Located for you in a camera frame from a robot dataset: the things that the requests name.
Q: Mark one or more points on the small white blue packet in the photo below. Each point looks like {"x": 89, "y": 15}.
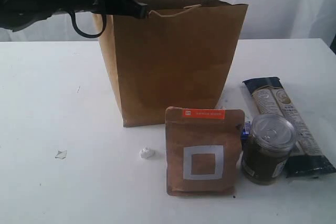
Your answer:
{"x": 246, "y": 130}

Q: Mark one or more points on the brown kraft pouch orange label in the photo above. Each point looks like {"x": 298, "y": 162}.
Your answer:
{"x": 203, "y": 147}

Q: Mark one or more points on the dark clear pull-tab jar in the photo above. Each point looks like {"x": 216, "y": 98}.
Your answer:
{"x": 270, "y": 142}

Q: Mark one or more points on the white paper ball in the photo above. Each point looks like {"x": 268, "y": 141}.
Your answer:
{"x": 146, "y": 153}

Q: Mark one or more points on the brown paper shopping bag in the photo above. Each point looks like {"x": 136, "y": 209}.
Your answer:
{"x": 179, "y": 55}

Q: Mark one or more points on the dark blue pasta packet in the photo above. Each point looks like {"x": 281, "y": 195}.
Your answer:
{"x": 306, "y": 159}

